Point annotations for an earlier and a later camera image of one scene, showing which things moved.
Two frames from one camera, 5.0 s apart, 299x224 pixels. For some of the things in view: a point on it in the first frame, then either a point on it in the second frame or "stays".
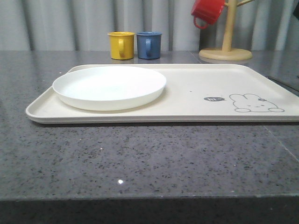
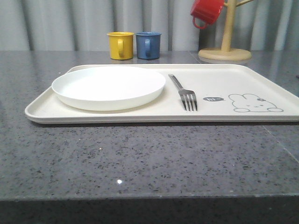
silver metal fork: (288, 87) → (186, 95)
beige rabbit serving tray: (195, 93) stays
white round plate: (108, 88) stays
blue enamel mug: (149, 45) stays
